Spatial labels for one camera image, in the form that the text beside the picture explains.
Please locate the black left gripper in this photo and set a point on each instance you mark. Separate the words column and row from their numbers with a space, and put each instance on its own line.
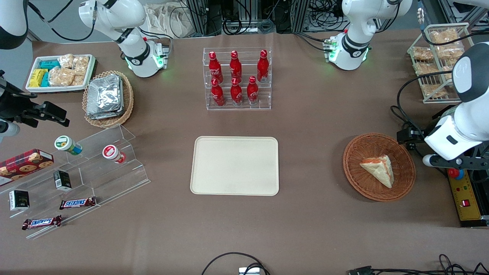
column 415, row 136

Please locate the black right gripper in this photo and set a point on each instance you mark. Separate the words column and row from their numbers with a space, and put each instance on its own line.
column 14, row 108

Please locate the triangular sandwich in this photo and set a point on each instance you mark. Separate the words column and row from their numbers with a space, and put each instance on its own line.
column 380, row 170

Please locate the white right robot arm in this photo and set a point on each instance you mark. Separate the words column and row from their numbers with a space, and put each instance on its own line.
column 133, row 49

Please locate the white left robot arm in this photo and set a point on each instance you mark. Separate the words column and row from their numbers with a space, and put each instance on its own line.
column 351, row 42

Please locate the white rectangular snack tray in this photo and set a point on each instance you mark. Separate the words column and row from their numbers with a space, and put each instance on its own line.
column 34, row 63

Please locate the brown wicker basket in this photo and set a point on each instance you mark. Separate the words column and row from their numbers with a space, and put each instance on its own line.
column 359, row 179

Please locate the light wicker basket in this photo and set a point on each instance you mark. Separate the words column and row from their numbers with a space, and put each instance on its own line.
column 128, row 99

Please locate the beige plastic tray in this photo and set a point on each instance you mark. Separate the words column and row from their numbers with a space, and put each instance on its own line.
column 235, row 166

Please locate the teal snack pack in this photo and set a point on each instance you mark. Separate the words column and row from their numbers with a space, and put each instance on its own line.
column 45, row 79
column 49, row 64

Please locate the green lid cup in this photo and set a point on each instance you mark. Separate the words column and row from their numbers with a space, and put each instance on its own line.
column 67, row 144

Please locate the clear rice cracker bag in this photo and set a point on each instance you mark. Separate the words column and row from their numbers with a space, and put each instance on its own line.
column 79, row 80
column 81, row 65
column 61, row 77
column 65, row 61

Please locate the yellow snack pack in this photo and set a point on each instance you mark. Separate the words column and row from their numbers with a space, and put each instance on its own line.
column 37, row 77

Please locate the clear cracker snack bag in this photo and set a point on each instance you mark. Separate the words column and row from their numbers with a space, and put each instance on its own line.
column 426, row 68
column 423, row 53
column 433, row 91
column 443, row 36
column 447, row 67
column 449, row 51

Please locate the silver foil pack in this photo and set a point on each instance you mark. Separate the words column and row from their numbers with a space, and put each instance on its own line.
column 104, row 95
column 122, row 101

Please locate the red cookie box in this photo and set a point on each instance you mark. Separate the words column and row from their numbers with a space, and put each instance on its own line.
column 23, row 166

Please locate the small black box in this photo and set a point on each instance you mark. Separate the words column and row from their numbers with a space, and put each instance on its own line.
column 19, row 200
column 62, row 180

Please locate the red lid cup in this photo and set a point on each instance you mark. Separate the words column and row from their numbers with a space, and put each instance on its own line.
column 112, row 152

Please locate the clear acrylic stepped shelf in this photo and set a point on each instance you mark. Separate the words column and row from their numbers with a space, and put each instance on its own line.
column 99, row 179

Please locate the black box with yellow panel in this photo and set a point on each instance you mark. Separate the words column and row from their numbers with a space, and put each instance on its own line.
column 464, row 208

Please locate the snickers bar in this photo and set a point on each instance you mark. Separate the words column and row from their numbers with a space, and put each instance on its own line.
column 77, row 203
column 41, row 222

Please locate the white plastic bags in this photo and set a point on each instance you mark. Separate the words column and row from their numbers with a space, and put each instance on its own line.
column 164, row 21

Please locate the red cola bottle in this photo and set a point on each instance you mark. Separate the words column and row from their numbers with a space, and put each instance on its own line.
column 235, row 67
column 218, row 95
column 252, row 92
column 214, row 68
column 262, row 67
column 236, row 93

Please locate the clear acrylic bottle rack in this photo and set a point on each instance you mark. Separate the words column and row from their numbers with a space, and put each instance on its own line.
column 244, row 107

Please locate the aluminium frame rack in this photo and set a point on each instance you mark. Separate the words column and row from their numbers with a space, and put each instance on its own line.
column 198, row 17

